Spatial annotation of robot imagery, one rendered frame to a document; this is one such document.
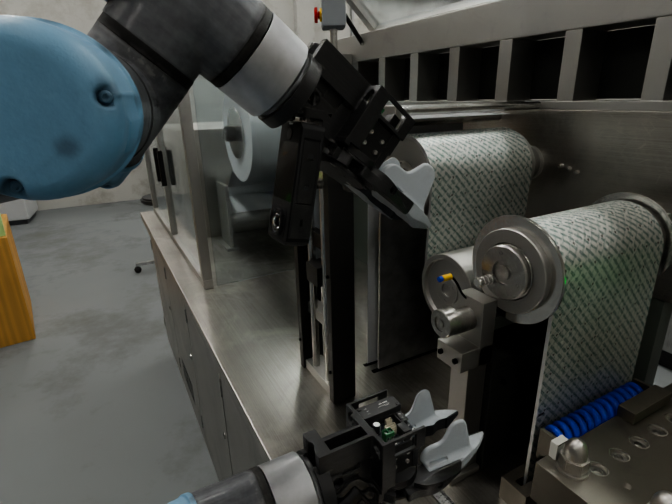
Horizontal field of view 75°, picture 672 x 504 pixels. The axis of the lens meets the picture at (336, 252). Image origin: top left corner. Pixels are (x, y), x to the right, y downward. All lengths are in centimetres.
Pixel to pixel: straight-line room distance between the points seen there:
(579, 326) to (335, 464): 38
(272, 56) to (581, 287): 47
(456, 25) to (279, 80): 84
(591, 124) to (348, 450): 71
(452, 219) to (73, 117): 65
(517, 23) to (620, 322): 61
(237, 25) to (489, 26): 80
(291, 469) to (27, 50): 38
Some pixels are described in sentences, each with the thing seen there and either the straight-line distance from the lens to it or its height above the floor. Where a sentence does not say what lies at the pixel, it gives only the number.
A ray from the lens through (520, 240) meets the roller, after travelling 60.
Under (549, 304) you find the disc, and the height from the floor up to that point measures 122.
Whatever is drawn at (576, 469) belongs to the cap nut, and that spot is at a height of 104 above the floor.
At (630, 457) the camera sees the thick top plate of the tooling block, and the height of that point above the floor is 103.
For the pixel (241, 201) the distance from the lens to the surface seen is 143.
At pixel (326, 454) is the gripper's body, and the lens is 45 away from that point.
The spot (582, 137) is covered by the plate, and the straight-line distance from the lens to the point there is 94.
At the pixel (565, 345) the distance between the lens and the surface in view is 67.
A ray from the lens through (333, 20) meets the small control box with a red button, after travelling 102.
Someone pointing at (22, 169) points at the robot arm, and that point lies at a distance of 22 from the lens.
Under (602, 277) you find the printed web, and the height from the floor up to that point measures 124.
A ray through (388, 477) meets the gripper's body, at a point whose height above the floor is 112.
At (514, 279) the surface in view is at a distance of 61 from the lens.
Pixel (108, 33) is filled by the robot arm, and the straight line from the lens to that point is 37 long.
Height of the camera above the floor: 147
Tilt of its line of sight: 20 degrees down
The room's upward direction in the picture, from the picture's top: 1 degrees counter-clockwise
